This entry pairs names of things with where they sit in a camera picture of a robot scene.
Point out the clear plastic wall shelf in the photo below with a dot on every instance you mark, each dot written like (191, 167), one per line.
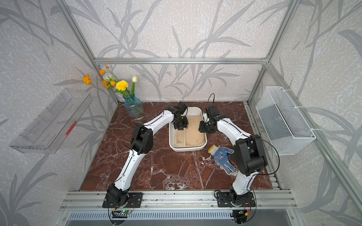
(47, 132)

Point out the red pen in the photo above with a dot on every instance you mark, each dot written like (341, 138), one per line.
(71, 128)

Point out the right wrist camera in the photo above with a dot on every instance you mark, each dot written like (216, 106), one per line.
(212, 111)

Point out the blue glass vase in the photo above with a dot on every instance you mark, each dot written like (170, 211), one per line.
(133, 106)

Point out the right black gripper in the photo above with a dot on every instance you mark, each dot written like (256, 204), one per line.
(201, 128)

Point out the white plastic storage box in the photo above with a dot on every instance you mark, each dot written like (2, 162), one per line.
(191, 111)

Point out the left circuit board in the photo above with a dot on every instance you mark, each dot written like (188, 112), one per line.
(121, 213)

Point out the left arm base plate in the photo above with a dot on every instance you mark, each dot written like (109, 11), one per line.
(133, 200)

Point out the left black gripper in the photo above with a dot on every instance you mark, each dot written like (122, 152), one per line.
(186, 121)

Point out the yellow orange flower bouquet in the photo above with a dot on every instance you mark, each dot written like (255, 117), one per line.
(110, 82)

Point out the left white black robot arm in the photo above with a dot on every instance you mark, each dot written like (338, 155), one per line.
(141, 144)

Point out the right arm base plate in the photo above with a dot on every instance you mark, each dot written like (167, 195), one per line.
(230, 199)

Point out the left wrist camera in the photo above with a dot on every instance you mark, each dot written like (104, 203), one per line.
(182, 108)

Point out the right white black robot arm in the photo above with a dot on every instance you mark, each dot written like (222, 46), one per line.
(246, 158)

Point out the white wire mesh basket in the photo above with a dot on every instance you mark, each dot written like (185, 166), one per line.
(285, 126)

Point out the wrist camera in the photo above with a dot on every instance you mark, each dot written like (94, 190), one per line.
(212, 111)
(182, 108)

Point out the blue dotted work glove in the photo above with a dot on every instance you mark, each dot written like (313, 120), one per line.
(220, 155)

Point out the right circuit board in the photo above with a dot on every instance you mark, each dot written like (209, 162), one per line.
(240, 214)

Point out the circuit board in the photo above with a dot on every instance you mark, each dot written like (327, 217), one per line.
(240, 214)
(121, 213)

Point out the beige stationery paper stack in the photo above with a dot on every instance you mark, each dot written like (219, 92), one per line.
(190, 137)

